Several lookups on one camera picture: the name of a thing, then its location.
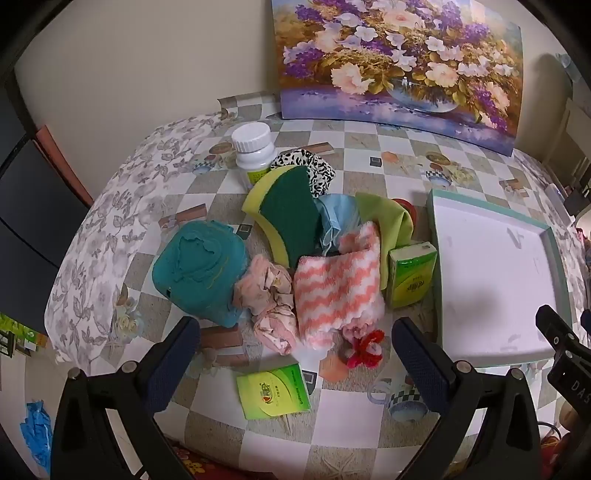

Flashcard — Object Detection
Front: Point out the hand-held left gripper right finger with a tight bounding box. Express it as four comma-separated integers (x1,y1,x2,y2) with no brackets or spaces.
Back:
392,316,541,480

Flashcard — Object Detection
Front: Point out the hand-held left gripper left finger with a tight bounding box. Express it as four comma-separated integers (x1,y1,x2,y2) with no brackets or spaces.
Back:
52,315,204,480

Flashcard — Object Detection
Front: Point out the white tray with teal rim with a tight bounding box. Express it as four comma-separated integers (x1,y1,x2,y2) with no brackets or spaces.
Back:
426,188,573,368

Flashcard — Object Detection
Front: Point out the pink floral cloth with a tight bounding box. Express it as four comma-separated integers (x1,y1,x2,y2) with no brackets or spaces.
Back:
253,305,298,356

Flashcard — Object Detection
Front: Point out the pink striped towel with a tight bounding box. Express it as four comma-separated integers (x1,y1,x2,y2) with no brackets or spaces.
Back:
293,220,386,352

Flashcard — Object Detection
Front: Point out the pink fuzzy cloth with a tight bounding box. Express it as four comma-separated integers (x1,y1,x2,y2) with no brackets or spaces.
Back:
234,255,295,315

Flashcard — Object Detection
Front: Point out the green cloth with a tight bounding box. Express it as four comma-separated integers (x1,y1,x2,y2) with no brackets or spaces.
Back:
355,193,415,291

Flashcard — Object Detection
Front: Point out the blue face mask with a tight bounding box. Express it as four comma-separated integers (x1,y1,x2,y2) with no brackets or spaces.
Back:
316,194,365,257

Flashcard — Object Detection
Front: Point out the red yarn flower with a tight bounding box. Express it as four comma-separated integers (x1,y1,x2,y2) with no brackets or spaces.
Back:
342,329,386,369

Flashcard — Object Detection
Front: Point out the green tissue pack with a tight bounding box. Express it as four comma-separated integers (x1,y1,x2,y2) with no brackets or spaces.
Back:
236,363,311,421
387,241,438,309

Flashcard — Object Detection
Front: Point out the teal embossed case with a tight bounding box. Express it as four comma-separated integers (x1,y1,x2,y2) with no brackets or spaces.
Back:
152,220,250,328

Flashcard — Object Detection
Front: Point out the red round lid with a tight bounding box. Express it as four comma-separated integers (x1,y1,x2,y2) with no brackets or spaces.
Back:
392,198,419,227

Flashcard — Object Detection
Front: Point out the colourful printed box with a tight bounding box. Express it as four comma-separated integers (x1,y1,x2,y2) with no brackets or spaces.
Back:
0,313,49,357

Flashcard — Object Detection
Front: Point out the grey leaf print cloth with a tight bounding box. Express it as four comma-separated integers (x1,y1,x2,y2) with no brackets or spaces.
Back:
44,110,591,377

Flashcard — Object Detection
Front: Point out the white shelf rack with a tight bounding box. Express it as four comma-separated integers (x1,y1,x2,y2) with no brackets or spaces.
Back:
542,95,591,195

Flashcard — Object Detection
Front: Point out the yellow green sponge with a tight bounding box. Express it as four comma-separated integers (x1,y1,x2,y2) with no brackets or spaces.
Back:
241,165,324,269

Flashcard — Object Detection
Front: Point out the dark cabinet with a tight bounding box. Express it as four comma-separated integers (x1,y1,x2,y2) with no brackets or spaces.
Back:
0,69,90,335

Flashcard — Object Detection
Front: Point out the white plastic bottle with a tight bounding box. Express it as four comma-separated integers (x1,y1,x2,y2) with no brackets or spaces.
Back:
231,122,279,189

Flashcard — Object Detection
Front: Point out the reddish brown board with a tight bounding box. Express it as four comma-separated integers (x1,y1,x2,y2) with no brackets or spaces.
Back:
34,124,95,208

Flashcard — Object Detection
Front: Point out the leopard print cloth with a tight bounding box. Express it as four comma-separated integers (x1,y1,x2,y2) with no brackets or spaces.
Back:
269,148,337,199

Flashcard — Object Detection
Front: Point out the checkered printed tablecloth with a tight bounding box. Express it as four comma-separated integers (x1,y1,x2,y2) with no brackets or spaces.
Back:
95,91,589,480

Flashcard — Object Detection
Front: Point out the flower painting canvas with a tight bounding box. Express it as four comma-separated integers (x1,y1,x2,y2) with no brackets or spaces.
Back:
271,0,525,158

